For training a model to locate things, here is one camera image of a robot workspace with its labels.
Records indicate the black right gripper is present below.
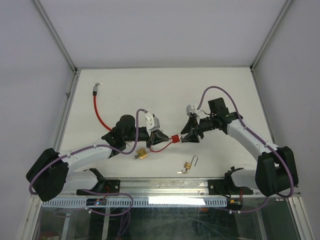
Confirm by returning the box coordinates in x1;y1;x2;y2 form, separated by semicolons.
180;115;217;143

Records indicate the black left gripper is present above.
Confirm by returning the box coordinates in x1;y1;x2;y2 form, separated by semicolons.
124;127;169;149

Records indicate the red thin-cable padlock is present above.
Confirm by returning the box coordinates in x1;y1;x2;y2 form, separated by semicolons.
148;134;181;153

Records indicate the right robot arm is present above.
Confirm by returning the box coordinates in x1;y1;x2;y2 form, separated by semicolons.
180;97;299;197

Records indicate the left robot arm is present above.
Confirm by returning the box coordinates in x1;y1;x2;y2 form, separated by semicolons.
26;112;170;202

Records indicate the medium brass padlock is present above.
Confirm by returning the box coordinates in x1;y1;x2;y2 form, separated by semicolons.
133;148;151;160

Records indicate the small brass long-shackle padlock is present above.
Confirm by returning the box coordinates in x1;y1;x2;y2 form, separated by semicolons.
176;155;199;175

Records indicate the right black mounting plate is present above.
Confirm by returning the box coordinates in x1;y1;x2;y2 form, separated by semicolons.
207;179;254;196

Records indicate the black mounting plate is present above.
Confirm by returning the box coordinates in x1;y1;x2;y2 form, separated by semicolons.
86;179;121;195
207;179;254;196

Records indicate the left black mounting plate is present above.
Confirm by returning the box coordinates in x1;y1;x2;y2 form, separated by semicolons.
86;179;121;195

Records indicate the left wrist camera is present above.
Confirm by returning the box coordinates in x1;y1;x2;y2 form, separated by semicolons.
144;111;160;137

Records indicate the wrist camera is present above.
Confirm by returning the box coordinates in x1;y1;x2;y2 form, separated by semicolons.
144;111;160;137
186;104;200;121

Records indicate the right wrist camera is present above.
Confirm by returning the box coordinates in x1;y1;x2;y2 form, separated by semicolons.
186;104;200;121

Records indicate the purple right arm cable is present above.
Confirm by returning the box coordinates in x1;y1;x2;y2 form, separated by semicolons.
199;86;295;215

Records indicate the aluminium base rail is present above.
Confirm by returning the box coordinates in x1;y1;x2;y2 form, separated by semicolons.
31;176;303;200

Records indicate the white slotted cable duct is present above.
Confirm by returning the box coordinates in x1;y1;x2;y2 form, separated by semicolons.
42;196;227;208

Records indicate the thick red cable lock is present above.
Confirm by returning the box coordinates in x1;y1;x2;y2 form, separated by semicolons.
92;81;113;132

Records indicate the left aluminium frame post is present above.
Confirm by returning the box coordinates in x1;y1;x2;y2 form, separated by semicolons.
31;0;78;74

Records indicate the aluminium frame post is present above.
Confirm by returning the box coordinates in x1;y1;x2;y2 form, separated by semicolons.
250;0;295;72
31;0;78;74

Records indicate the right aluminium frame post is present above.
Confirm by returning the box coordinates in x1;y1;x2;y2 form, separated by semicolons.
250;0;295;72

